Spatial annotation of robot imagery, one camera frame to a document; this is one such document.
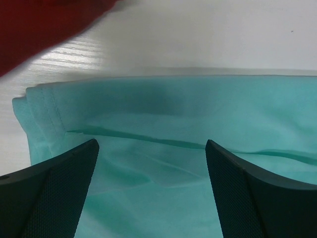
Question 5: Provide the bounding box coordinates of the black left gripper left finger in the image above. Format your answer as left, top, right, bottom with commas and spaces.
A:
0, 139, 99, 238

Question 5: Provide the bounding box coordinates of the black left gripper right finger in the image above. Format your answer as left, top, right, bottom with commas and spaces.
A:
205, 140, 317, 238

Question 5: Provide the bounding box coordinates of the teal t shirt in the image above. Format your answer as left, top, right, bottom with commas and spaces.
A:
12, 76, 317, 238

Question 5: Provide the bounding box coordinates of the red folded t shirt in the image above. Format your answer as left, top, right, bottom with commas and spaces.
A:
0, 0, 116, 75

